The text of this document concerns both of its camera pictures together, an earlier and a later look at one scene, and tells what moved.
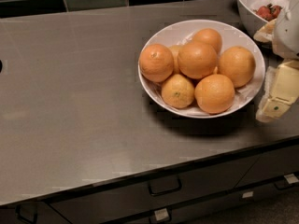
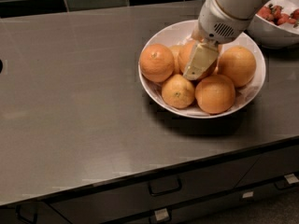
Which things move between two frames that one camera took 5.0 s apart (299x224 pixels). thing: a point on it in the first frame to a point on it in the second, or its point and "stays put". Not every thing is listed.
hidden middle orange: (175, 49) stays put
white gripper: (288, 32) to (216, 21)
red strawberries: (269, 12) stays put
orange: (237, 63) stays put
